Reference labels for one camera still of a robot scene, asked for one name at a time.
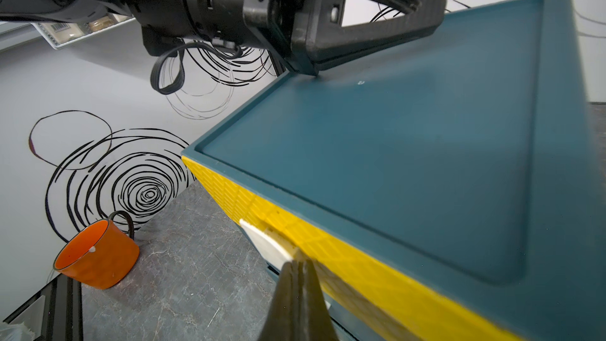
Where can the teal drawer cabinet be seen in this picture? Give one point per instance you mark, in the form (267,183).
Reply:
(464,160)

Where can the yellow top drawer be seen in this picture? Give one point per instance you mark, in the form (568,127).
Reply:
(393,305)

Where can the white clear spice shelf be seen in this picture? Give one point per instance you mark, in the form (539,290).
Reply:
(60,35)

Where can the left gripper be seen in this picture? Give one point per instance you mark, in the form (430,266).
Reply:
(308,36)

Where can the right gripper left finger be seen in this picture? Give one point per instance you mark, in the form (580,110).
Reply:
(282,322)

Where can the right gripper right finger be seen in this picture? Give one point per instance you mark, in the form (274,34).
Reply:
(315,321)

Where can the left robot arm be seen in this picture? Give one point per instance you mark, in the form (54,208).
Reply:
(162,20)

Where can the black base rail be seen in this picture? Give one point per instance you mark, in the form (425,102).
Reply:
(54,313)

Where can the orange mug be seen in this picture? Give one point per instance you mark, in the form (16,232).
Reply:
(102,254)

